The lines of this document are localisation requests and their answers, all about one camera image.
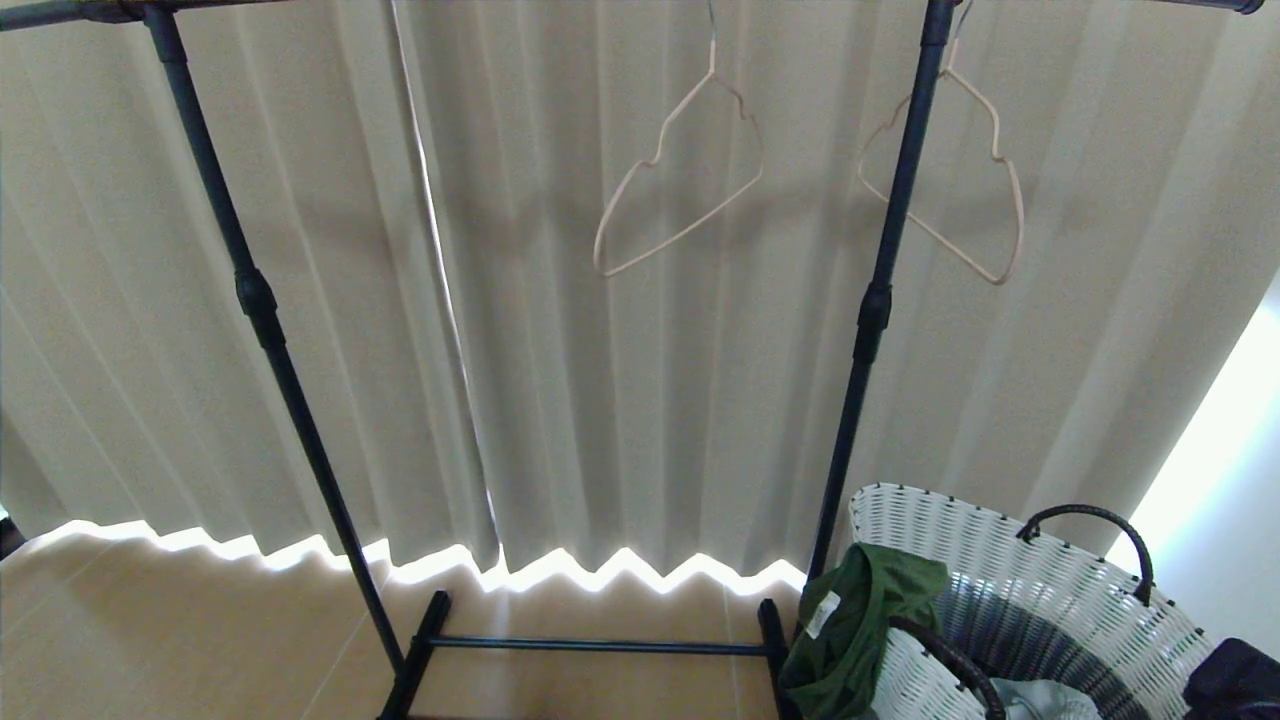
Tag pink clothes hanger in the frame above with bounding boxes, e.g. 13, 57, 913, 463
858, 0, 1026, 287
592, 0, 766, 279

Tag pale grey shorts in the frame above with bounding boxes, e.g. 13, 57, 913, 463
985, 678, 1101, 720

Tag black clothes rack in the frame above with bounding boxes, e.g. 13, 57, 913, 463
0, 0, 1266, 720

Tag white laundry basket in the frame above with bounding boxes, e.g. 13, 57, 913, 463
848, 483, 1216, 720

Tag green garment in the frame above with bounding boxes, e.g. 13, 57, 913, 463
778, 543, 951, 720

